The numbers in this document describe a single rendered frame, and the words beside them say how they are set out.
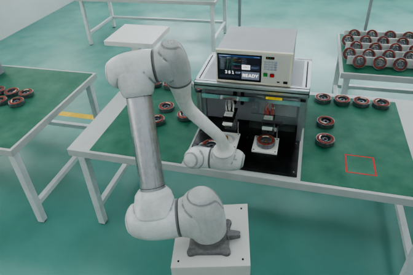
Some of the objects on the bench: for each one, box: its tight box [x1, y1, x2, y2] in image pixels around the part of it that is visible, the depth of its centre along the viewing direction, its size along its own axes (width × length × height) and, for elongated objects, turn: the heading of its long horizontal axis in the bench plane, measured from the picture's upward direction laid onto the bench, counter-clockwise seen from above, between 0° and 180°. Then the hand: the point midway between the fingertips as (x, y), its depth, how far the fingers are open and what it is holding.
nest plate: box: [222, 131, 240, 149], centre depth 225 cm, size 15×15×1 cm
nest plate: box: [251, 136, 279, 155], centre depth 219 cm, size 15×15×1 cm
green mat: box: [301, 95, 413, 197], centre depth 226 cm, size 94×61×1 cm, turn 169°
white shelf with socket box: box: [104, 24, 170, 51], centre depth 278 cm, size 35×37×46 cm
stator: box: [159, 101, 175, 113], centre depth 261 cm, size 11×11×4 cm
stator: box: [317, 115, 335, 129], centre depth 237 cm, size 11×11×4 cm
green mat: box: [89, 82, 199, 164], centre depth 257 cm, size 94×61×1 cm, turn 169°
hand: (211, 146), depth 210 cm, fingers closed on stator, 11 cm apart
